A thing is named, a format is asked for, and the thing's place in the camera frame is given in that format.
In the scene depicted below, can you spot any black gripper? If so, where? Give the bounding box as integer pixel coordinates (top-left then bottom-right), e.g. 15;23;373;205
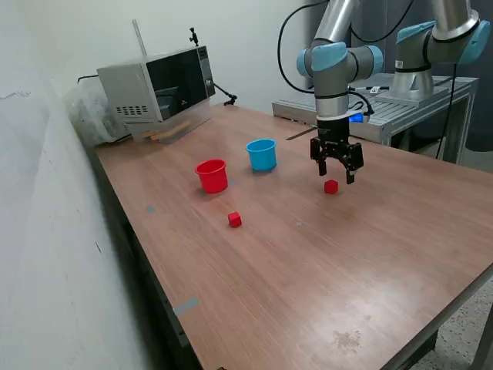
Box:
310;118;365;184

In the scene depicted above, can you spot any blue plastic bin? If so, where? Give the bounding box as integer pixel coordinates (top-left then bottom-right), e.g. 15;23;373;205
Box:
245;138;278;172

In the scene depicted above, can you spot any red plastic bin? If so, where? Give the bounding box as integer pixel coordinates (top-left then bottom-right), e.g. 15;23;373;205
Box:
194;158;229;194

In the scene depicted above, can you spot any aluminium robot mounting table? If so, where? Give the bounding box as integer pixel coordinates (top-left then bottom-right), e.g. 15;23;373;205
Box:
271;71;480;165

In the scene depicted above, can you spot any wooden stick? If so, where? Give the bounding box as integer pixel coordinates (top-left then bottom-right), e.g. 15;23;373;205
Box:
143;121;193;140
150;129;182;143

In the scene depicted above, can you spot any long tape strip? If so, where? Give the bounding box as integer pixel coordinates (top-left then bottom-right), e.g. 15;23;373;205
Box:
172;296;200;317

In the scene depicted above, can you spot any silver microwave oven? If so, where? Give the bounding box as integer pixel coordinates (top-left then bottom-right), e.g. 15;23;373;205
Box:
96;45;216;125

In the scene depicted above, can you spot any thin white rod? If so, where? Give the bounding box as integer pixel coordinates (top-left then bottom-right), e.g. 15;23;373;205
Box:
132;18;149;58

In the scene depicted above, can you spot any translucent plastic bag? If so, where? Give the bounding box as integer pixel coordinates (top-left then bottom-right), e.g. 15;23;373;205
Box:
63;82;132;146

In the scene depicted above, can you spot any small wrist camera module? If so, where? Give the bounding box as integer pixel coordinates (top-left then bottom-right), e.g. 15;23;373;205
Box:
348;110;374;125

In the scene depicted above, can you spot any thin cable with white tag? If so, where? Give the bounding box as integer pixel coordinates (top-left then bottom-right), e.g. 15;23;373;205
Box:
354;85;391;95

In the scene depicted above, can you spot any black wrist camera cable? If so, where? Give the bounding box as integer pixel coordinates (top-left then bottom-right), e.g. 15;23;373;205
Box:
277;0;417;116

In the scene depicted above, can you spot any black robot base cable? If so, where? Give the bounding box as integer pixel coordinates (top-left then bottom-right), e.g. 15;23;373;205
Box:
431;65;459;160

